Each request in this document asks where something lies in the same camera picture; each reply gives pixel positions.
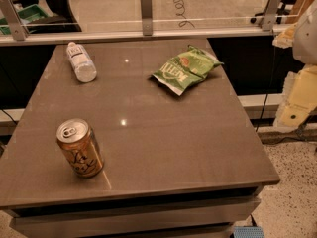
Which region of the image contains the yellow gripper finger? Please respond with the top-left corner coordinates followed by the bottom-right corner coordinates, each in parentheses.
top-left (273, 64), bottom-right (317, 128)
top-left (272, 24), bottom-right (296, 49)

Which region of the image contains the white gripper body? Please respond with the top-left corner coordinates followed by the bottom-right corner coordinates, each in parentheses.
top-left (293, 7), bottom-right (317, 64)

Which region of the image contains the green jalapeno chip bag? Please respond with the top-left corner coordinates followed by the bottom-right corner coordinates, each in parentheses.
top-left (153, 45), bottom-right (222, 96)

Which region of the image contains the orange soda can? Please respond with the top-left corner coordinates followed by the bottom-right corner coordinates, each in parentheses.
top-left (56, 118), bottom-right (104, 178)

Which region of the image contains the grey table with drawers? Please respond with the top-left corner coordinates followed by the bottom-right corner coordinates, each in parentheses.
top-left (0, 40), bottom-right (279, 238)

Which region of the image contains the blue perforated box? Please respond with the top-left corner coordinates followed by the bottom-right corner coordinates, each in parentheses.
top-left (233, 226), bottom-right (264, 238)

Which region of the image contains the clear plastic water bottle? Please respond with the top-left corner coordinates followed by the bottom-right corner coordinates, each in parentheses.
top-left (66, 42), bottom-right (97, 83)

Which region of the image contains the green plastic bin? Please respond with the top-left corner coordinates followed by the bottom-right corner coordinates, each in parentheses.
top-left (0, 4), bottom-right (49, 35)

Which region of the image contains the right metal barrier post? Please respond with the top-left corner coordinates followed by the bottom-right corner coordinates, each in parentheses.
top-left (260, 0), bottom-right (281, 31)

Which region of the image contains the metal barrier post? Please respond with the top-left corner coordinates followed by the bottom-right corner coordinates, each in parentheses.
top-left (260, 0), bottom-right (281, 31)
top-left (0, 0), bottom-right (28, 41)
top-left (141, 0), bottom-right (153, 36)

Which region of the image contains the coiled black cable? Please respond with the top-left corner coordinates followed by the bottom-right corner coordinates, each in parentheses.
top-left (165, 0), bottom-right (196, 29)

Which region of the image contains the middle metal barrier post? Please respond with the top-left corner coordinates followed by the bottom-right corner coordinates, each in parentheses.
top-left (141, 0), bottom-right (153, 36)

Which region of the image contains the glass barrier with rail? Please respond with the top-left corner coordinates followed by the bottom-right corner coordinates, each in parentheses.
top-left (0, 0), bottom-right (308, 47)

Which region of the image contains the left metal barrier post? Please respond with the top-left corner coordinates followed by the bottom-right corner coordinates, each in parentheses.
top-left (0, 0), bottom-right (28, 41)

